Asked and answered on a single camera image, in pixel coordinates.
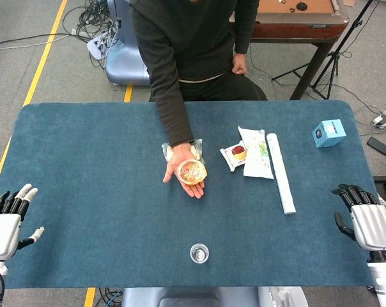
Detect tangled black floor cables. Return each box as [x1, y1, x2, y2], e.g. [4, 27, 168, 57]
[62, 0, 117, 42]

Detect clear bread packet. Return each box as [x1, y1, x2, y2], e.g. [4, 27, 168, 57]
[161, 138, 205, 166]

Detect clear glass cup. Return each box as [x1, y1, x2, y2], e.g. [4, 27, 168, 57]
[189, 243, 210, 264]

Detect brown pool table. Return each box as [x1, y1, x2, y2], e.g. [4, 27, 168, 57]
[229, 0, 350, 100]

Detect long white tube package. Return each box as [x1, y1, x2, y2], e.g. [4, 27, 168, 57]
[265, 132, 297, 216]

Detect white green snack bag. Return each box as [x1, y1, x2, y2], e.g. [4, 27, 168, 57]
[237, 125, 274, 180]

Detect small red cake packet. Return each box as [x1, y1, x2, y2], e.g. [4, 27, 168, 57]
[219, 140, 247, 172]

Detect black tripod stand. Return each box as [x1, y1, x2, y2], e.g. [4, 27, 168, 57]
[271, 0, 374, 100]

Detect person's right hand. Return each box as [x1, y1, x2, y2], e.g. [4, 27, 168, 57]
[162, 143, 206, 200]

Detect blue-grey robot torso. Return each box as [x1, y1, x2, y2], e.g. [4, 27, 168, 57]
[121, 287, 309, 307]

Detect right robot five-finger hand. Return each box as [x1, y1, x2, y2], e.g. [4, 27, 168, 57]
[331, 184, 386, 252]

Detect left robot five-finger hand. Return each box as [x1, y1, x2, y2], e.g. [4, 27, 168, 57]
[0, 183, 45, 260]

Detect blue-grey machine base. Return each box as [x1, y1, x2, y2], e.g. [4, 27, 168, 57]
[105, 0, 151, 86]

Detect blue table mat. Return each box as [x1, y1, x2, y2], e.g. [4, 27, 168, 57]
[0, 99, 386, 289]

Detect black smartphone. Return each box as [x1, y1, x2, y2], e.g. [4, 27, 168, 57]
[367, 136, 386, 157]

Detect white power strip many plugs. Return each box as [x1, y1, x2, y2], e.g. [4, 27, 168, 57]
[86, 30, 117, 61]

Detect person's left hand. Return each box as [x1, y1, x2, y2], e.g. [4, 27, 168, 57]
[231, 52, 249, 75]

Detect person's left forearm dark sleeve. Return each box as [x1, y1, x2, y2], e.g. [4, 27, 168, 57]
[233, 15, 252, 55]

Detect person's torso dark clothes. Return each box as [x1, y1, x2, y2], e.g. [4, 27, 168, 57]
[128, 0, 267, 102]

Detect white power strip with adapters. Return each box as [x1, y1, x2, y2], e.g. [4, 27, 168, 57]
[371, 106, 386, 129]

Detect person's right forearm dark sleeve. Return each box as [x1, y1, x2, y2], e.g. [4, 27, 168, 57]
[150, 73, 194, 148]

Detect light blue cardboard box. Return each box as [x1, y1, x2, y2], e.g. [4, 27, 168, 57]
[311, 118, 346, 148]

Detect round orange snack cup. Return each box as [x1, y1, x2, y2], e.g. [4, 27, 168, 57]
[177, 159, 208, 186]

